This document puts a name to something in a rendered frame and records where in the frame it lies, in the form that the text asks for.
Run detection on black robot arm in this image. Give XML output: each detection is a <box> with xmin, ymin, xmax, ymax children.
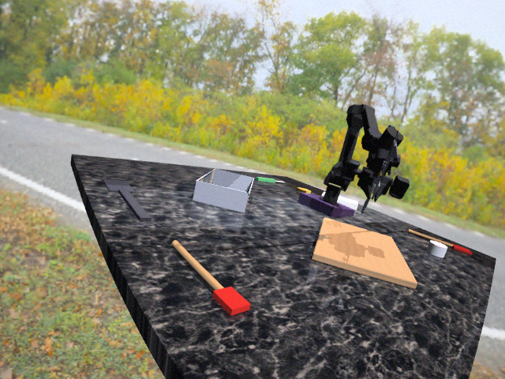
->
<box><xmin>320</xmin><ymin>104</ymin><xmax>403</xmax><ymax>205</ymax></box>

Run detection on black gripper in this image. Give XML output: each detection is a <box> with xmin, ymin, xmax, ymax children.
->
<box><xmin>341</xmin><ymin>156</ymin><xmax>410</xmax><ymax>202</ymax></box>

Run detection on white flat box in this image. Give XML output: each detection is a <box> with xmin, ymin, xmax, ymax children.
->
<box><xmin>322</xmin><ymin>192</ymin><xmax>358</xmax><ymax>210</ymax></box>

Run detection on light wooden board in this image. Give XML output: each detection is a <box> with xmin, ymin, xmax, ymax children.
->
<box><xmin>312</xmin><ymin>218</ymin><xmax>417</xmax><ymax>289</ymax></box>

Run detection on white short cylinder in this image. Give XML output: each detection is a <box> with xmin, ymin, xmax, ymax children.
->
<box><xmin>427</xmin><ymin>240</ymin><xmax>447</xmax><ymax>258</ymax></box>

